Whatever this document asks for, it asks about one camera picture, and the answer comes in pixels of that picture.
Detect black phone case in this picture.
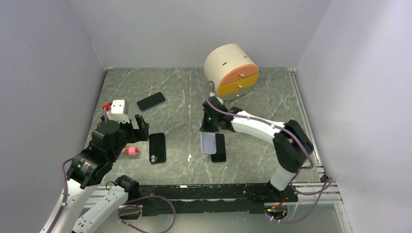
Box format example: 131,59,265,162
149,133,167,165

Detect black smartphone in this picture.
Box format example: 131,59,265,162
210,133,226,163

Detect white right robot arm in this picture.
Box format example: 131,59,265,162
200,97,314,201

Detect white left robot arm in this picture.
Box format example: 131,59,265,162
41,114,150,233

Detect green-edged smartphone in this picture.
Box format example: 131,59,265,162
137,92,166,112

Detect round beige drawer cabinet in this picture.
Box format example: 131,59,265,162
204,44,259,101

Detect pink ring toy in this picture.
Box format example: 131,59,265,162
122,146,140,158

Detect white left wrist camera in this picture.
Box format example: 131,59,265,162
107,100,130,124

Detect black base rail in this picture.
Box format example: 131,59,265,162
127,183,298,216

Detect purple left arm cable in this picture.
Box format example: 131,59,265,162
45,157,76,233

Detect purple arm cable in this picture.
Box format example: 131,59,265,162
204,81,334,225
45,157,76,233

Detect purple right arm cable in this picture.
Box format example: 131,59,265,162
204,81,334,225

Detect aluminium frame rail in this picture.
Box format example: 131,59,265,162
58,69,342,206

